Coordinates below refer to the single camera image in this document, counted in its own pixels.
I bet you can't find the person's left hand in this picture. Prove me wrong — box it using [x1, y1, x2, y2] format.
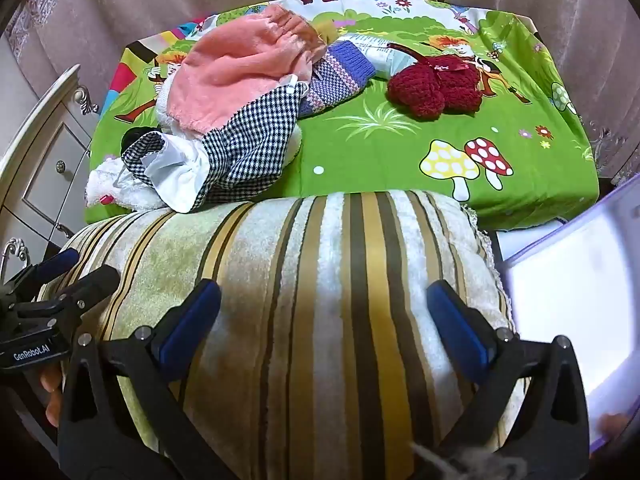
[40, 362, 66, 428]

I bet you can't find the green printed bedsheet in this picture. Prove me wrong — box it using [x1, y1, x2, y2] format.
[82, 0, 601, 231]

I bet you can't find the purple knit sock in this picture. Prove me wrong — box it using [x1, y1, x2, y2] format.
[297, 40, 376, 121]

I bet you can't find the mauve lace curtain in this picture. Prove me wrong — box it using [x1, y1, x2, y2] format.
[580, 105, 640, 183]
[7, 0, 86, 66]

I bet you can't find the white ornate dresser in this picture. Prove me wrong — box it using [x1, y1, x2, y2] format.
[0, 64, 101, 281]

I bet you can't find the purple storage box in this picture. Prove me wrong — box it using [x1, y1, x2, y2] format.
[500, 172, 640, 456]

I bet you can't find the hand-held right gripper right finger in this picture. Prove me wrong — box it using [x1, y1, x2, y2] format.
[426, 280, 591, 480]

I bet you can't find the black white houndstooth garment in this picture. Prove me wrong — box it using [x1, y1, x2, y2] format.
[122, 82, 308, 211]

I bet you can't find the white tissue packet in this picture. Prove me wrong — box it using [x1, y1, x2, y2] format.
[340, 32, 431, 81]

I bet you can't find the white fluffy pink-trimmed sock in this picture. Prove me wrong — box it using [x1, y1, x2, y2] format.
[85, 156, 173, 211]

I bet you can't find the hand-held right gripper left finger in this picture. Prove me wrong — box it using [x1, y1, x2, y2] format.
[57, 278, 223, 480]

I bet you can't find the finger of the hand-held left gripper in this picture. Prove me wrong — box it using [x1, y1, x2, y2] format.
[12, 249, 81, 291]
[54, 266, 121, 322]

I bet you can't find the beige satin curtain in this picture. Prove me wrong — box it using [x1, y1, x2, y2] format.
[15, 0, 640, 176]

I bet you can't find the dark red knitted hat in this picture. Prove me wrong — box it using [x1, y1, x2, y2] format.
[387, 55, 483, 121]

